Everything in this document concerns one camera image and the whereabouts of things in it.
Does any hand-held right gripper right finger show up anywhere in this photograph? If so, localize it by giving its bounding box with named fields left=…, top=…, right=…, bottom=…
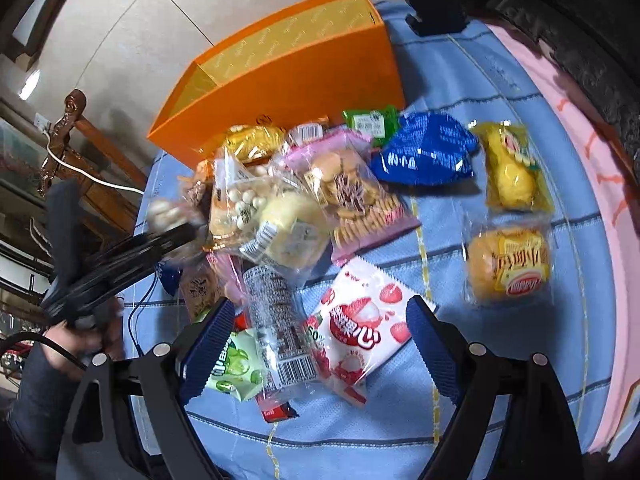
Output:
left=405, top=296, right=583, bottom=480

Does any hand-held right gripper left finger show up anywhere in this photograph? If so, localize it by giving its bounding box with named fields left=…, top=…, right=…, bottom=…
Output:
left=52, top=297, right=238, bottom=480

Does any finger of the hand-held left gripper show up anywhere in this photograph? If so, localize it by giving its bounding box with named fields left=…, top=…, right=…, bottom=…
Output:
left=86, top=222, right=200, bottom=268
left=44, top=256, right=167, bottom=310

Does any clear beige snack packet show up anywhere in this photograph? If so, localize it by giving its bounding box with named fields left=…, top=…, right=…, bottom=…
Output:
left=149, top=159, right=213, bottom=241

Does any clear brown snack bag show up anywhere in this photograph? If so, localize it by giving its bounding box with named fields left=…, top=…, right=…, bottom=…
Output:
left=177, top=260, right=226, bottom=323

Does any clear packet with black print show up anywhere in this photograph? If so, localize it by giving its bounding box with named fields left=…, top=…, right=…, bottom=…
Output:
left=242, top=265, right=321, bottom=401

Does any small bread packet yellow label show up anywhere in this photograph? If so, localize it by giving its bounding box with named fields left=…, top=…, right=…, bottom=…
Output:
left=462, top=220, right=556, bottom=306

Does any golden snack packet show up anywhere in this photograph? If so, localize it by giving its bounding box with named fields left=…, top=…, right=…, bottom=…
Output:
left=222, top=122, right=288, bottom=166

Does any orange cardboard box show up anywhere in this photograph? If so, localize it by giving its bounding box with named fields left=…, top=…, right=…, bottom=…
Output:
left=146, top=0, right=406, bottom=168

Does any green snack packet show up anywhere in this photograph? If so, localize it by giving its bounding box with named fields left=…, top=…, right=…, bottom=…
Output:
left=342, top=105, right=401, bottom=148

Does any person's left forearm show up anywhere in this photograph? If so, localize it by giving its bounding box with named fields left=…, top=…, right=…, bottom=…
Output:
left=0, top=345, right=88, bottom=480

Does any person's left hand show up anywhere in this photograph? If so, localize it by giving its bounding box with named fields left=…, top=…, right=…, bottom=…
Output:
left=42, top=297, right=126, bottom=373

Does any green grape candy packet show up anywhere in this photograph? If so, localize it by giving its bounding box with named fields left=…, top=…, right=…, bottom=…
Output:
left=202, top=327, right=268, bottom=401

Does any dark blue snack packet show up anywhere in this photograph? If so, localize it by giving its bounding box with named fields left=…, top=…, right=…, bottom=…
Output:
left=159, top=260, right=182, bottom=297

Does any pink wrapper snack packet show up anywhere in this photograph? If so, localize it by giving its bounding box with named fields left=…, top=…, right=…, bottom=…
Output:
left=207, top=252, right=246, bottom=311

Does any white red fruit jelly packet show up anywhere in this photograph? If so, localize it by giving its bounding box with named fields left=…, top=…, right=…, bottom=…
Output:
left=315, top=255, right=436, bottom=406

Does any clear packet of white balls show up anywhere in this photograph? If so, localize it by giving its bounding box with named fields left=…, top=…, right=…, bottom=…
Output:
left=207, top=155, right=281, bottom=251

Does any red snack packet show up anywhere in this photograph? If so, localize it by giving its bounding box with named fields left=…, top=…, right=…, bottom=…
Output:
left=255, top=392, right=301, bottom=423

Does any brown wooden chair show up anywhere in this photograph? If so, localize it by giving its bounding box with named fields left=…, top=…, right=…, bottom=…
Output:
left=0, top=89, right=151, bottom=261

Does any blue striped blanket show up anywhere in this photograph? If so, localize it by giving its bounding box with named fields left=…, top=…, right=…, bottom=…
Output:
left=120, top=0, right=621, bottom=480

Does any pale bun clear packet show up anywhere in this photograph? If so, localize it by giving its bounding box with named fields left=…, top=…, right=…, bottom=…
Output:
left=240, top=185, right=333, bottom=273

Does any clear orange-trim snack packet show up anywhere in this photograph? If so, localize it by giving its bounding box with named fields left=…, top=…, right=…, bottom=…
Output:
left=285, top=119, right=331, bottom=148

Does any pink biscuit packet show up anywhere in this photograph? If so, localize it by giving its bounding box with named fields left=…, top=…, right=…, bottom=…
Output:
left=282, top=127, right=421, bottom=266

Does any yellow cake packet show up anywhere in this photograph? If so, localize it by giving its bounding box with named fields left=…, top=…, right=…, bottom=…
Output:
left=467, top=120, right=553, bottom=213

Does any blue white-print snack packet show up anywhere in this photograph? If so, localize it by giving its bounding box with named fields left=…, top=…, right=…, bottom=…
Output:
left=370, top=111, right=478, bottom=186

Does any pink bed sheet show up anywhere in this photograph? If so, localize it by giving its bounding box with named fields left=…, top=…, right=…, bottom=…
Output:
left=480, top=17, right=640, bottom=456

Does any dark carved wooden headboard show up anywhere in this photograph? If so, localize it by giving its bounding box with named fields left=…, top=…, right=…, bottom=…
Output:
left=402, top=0, right=640, bottom=171

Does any black cable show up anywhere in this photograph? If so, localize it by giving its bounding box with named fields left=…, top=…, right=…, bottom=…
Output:
left=0, top=260, right=166, bottom=371

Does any white cable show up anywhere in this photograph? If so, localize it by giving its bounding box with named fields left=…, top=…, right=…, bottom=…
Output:
left=45, top=122, right=146, bottom=196

